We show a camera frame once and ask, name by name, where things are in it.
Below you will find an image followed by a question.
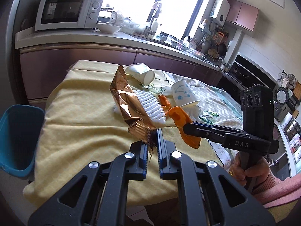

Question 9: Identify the pink sleeve right forearm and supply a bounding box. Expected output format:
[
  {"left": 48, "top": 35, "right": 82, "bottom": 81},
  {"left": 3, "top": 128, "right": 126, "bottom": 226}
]
[{"left": 252, "top": 170, "right": 300, "bottom": 208}]

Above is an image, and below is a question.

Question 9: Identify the white foam fruit net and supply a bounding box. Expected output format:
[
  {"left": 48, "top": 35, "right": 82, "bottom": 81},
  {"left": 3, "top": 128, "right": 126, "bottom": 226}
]
[{"left": 133, "top": 90, "right": 166, "bottom": 124}]

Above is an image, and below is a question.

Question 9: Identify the green clear plastic wrapper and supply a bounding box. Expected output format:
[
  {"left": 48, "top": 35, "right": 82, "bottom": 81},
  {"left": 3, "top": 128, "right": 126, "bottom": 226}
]
[{"left": 142, "top": 83, "right": 165, "bottom": 94}]

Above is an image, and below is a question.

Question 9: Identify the yellow patterned tablecloth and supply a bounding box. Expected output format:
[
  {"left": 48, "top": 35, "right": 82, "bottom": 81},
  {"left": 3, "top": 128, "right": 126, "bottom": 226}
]
[{"left": 23, "top": 60, "right": 242, "bottom": 207}]

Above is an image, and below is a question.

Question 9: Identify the white water heater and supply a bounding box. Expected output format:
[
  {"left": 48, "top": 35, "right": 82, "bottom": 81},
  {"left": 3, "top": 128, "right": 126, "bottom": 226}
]
[{"left": 210, "top": 0, "right": 231, "bottom": 26}]

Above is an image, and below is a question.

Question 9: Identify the right hand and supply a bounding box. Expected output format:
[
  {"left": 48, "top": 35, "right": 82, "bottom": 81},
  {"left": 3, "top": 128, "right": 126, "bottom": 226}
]
[{"left": 229, "top": 154, "right": 270, "bottom": 187}]

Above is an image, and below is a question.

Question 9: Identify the glass kettle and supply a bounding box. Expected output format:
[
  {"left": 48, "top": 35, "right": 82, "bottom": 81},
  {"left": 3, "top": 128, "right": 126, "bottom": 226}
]
[{"left": 97, "top": 3, "right": 118, "bottom": 24}]

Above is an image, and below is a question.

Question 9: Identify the grey rice cooker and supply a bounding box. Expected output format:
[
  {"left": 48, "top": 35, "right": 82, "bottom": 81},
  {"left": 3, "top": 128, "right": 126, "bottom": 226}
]
[{"left": 274, "top": 87, "right": 291, "bottom": 122}]

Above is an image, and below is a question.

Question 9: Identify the copper foil snack wrapper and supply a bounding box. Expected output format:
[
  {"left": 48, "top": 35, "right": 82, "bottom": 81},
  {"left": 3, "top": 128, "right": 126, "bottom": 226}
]
[{"left": 110, "top": 65, "right": 157, "bottom": 144}]

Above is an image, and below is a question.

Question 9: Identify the white microwave oven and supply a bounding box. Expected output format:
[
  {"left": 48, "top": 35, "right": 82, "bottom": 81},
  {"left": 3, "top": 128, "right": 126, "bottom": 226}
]
[{"left": 35, "top": 0, "right": 103, "bottom": 31}]

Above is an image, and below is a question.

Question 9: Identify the white ceramic bowl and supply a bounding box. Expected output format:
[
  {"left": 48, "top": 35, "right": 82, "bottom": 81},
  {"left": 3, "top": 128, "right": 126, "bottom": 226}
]
[{"left": 96, "top": 23, "right": 122, "bottom": 34}]

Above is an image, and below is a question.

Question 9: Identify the lying white paper cup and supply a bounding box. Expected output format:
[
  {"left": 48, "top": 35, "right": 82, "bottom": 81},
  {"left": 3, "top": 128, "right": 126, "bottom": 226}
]
[{"left": 125, "top": 63, "right": 155, "bottom": 85}]

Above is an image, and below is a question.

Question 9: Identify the small orange peel piece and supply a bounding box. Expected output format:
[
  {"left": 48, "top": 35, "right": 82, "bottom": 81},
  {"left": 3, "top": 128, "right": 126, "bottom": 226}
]
[{"left": 158, "top": 95, "right": 171, "bottom": 114}]

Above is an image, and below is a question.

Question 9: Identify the black camera box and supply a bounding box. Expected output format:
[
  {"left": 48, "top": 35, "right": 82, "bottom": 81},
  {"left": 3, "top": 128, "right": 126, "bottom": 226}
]
[{"left": 240, "top": 85, "right": 274, "bottom": 141}]

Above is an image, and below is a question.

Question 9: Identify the blue trash bin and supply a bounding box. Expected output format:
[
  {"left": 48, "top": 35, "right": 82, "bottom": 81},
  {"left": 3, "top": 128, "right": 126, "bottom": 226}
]
[{"left": 1, "top": 105, "right": 45, "bottom": 179}]

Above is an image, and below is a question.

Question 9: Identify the blue dotted paper cup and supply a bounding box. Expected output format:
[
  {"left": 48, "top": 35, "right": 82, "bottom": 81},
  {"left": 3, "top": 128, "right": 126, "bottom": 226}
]
[{"left": 171, "top": 80, "right": 199, "bottom": 107}]

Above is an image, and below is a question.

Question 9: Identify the pink wall cabinet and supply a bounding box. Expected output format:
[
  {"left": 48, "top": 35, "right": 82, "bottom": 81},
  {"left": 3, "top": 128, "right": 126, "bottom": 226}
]
[{"left": 226, "top": 0, "right": 259, "bottom": 36}]

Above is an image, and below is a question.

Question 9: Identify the crumpled white tissue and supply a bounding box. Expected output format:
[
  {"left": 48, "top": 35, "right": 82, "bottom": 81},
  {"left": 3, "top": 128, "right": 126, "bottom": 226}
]
[{"left": 185, "top": 105, "right": 203, "bottom": 122}]

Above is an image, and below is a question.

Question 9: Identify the kitchen faucet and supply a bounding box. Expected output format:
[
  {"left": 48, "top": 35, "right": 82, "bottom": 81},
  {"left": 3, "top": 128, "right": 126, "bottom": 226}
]
[{"left": 145, "top": 1, "right": 162, "bottom": 38}]

